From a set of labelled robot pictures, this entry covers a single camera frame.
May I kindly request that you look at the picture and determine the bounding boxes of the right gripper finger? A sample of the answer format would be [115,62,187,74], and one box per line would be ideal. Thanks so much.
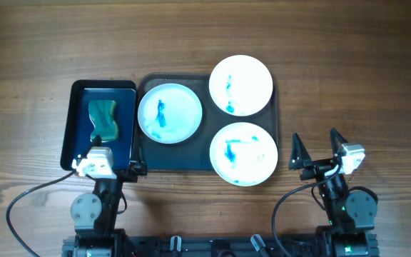
[288,133,313,170]
[330,128,348,156]

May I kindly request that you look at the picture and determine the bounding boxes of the green yellow sponge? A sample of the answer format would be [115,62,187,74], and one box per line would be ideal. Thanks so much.
[88,100,119,142]

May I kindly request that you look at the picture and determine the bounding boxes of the white plate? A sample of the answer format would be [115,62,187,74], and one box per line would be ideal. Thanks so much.
[209,122,278,187]
[209,55,273,116]
[138,83,203,144]

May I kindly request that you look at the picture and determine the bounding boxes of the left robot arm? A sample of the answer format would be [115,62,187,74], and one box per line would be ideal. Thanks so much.
[61,136,148,257]

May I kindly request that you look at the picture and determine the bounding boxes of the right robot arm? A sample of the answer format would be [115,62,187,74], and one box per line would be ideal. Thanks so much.
[288,128,380,257]

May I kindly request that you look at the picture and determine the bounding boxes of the dark blue water tray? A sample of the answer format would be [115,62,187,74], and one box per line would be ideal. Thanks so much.
[60,80,136,171]

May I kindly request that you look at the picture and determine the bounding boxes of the dark grey serving tray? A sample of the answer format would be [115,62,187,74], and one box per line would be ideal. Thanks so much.
[131,73,279,172]

